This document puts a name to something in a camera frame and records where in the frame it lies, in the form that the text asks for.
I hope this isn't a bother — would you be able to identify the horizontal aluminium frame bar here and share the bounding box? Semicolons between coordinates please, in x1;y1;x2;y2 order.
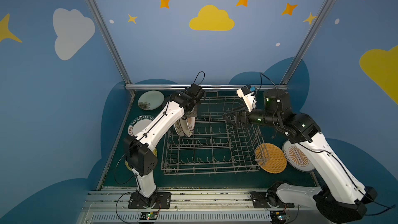
125;83;288;92

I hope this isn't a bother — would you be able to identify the diagonal aluminium post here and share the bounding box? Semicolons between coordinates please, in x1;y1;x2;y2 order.
279;0;337;89
85;0;135;97

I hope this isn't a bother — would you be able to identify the white orange sunburst plate right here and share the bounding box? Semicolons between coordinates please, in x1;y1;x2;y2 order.
283;141;315;173

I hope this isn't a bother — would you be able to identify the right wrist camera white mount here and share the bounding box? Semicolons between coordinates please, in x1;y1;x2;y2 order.
236;85;257;112

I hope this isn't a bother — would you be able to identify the right diagonal aluminium post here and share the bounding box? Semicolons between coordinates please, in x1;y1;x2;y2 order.
279;0;337;89

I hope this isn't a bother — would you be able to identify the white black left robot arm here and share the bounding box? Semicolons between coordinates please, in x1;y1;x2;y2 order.
123;84;205;199

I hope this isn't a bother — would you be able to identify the pale green floral plate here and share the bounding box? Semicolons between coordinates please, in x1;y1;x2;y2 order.
138;90;164;111

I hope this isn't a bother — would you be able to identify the green circuit board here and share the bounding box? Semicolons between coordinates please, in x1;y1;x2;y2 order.
270;212;287;224
140;212;158;220

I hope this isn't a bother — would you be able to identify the right green circuit board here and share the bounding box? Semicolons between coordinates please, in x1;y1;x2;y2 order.
270;212;287;224

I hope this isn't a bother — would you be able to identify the aluminium rail base frame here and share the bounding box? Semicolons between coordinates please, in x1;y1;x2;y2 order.
77;187;329;224

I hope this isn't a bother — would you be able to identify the white plate green text rim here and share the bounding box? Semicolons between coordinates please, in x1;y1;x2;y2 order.
127;115;154;136

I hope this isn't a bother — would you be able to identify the left diagonal aluminium post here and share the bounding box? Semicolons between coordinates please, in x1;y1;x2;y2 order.
85;0;135;97

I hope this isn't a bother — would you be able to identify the white plate black emblem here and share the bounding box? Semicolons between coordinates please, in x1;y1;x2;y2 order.
174;120;185;138

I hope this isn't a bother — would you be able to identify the grey wire dish rack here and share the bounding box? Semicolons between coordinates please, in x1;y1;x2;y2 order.
161;91;265;175

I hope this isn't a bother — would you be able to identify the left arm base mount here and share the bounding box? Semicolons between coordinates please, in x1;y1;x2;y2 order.
128;191;171;209

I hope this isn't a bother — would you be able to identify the orange woven plate right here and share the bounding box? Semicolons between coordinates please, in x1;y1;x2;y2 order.
255;143;287;174

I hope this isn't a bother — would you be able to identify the yellow woven plate left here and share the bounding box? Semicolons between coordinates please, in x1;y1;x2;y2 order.
125;149;158;171

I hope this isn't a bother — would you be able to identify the cream plate floral rim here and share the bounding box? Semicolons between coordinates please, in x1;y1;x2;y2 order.
179;118;192;137

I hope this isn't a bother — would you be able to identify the left green circuit board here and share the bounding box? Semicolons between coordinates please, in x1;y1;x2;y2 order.
140;212;158;220

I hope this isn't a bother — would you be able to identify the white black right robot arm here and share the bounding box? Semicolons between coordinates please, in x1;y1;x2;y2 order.
231;85;377;224

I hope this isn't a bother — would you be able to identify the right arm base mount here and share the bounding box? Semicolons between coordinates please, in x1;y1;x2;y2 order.
250;191;295;208

